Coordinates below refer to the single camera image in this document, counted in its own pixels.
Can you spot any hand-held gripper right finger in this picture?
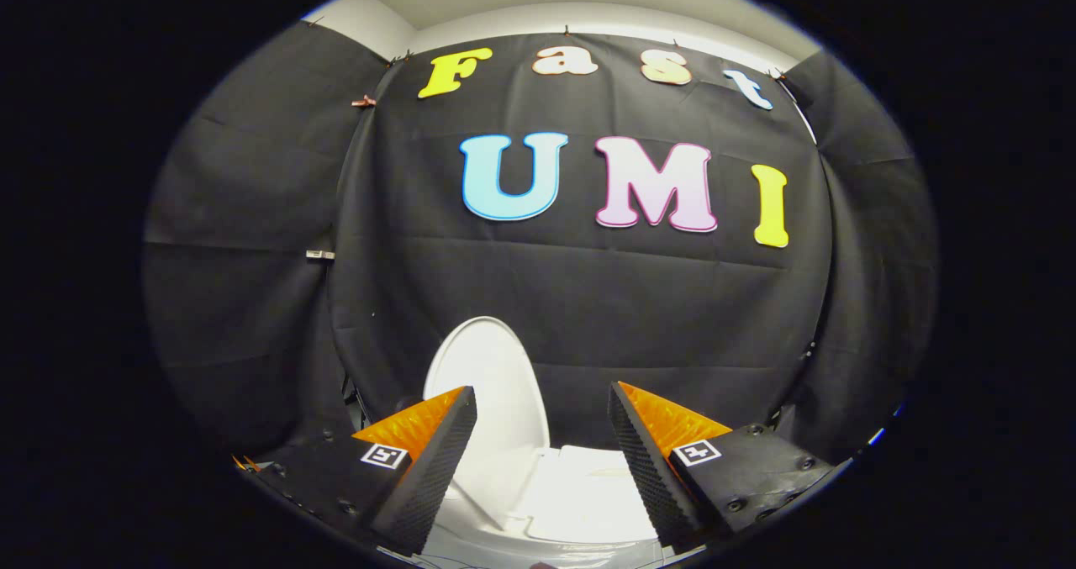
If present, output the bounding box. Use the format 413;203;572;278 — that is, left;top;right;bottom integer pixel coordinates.
608;382;833;551

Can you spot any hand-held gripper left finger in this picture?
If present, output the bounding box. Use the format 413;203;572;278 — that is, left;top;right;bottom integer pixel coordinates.
240;386;477;556

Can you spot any white toilet lid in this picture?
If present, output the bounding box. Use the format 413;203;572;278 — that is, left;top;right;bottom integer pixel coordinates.
423;316;551;529

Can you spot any white toilet seat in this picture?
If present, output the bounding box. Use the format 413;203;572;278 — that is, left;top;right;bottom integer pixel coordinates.
504;445;662;545

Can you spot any white ceramic toilet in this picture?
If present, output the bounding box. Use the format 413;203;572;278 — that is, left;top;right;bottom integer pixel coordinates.
416;502;673;568

